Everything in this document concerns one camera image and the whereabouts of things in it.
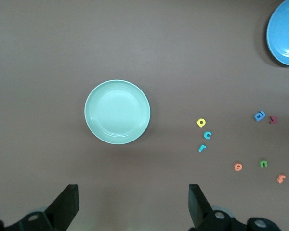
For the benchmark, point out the blue plate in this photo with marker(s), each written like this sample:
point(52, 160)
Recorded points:
point(284, 33)

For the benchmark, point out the teal foam letter c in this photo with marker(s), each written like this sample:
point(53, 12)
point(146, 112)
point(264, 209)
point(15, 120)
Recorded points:
point(205, 135)

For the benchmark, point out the light green plate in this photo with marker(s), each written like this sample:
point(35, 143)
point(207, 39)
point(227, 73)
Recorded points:
point(117, 112)

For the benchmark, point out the blue foam letter a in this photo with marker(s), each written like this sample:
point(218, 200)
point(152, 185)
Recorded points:
point(257, 117)

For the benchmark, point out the orange foam letter f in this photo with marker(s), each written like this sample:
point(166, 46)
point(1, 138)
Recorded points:
point(281, 179)

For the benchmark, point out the yellow foam letter a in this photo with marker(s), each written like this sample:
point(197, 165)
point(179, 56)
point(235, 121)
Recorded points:
point(198, 123)

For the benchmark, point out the teal foam letter r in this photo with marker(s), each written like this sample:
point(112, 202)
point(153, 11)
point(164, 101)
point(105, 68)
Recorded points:
point(201, 149)

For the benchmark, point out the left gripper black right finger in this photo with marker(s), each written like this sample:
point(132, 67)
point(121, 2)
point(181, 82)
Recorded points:
point(197, 207)

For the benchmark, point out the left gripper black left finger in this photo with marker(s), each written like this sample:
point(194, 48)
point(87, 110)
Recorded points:
point(65, 207)

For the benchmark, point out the dark red foam letter z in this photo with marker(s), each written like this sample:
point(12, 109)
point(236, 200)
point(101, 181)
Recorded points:
point(273, 119)

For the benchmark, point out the green foam letter n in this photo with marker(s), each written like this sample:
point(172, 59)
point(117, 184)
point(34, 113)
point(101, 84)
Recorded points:
point(263, 166)

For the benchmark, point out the orange foam letter e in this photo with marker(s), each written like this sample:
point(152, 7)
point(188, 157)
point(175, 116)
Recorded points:
point(240, 167)

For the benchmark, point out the brown table cover sheet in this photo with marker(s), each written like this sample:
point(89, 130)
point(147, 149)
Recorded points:
point(38, 48)

